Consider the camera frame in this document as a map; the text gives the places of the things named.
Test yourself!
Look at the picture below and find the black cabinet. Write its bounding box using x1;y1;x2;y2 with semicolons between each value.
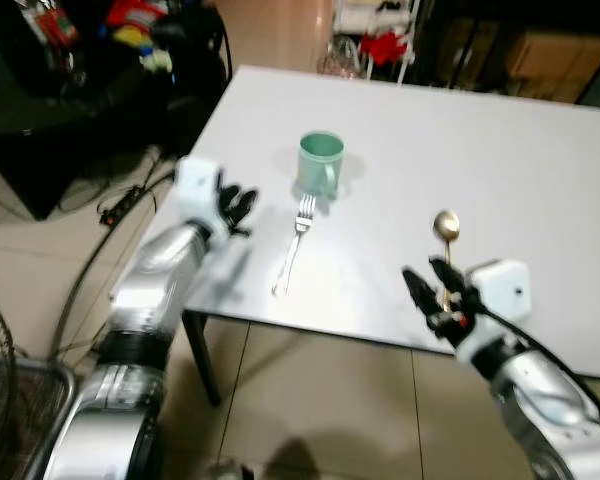
0;0;233;222

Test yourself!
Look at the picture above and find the white wire rack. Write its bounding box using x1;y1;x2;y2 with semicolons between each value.
328;0;422;85

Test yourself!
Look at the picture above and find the silver fork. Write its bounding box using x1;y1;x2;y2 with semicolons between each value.
271;194;318;299

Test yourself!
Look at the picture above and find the green mug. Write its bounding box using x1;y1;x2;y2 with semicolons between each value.
296;130;347;199

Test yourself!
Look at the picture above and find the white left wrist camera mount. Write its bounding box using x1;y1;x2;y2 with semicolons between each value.
174;157;227;237

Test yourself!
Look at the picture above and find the yellow and white toy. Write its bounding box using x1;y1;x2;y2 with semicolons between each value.
115;28;174;75

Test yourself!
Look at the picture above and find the red cloth item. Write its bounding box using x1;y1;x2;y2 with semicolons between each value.
358;31;411;68

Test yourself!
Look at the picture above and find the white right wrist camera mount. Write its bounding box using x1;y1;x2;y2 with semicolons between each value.
464;259;532;323

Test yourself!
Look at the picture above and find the black power strip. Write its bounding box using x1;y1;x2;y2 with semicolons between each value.
97;184;149;228

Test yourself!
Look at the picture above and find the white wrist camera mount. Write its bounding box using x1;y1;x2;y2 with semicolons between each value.
174;157;227;237
464;259;532;323

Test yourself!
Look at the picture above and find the gold spoon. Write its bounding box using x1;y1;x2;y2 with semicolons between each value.
432;209;463;313

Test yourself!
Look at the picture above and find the black floor cable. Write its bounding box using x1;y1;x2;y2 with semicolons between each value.
42;168;181;353

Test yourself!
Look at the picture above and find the red printed packet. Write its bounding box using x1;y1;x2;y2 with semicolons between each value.
32;0;83;48

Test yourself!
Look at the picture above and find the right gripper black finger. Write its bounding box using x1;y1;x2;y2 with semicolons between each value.
401;265;439;321
429;258;468;303

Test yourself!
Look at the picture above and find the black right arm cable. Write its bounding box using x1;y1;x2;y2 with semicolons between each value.
474;304;600;439

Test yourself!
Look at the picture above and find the red toy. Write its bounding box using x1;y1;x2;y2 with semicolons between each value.
104;0;173;33

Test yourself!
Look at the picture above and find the brown cardboard box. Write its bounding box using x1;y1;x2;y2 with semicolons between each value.
504;33;600;103

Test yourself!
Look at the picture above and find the black table leg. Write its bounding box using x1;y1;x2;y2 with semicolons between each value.
182;310;223;408

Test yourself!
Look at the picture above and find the black floor fan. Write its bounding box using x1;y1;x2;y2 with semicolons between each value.
0;287;79;480

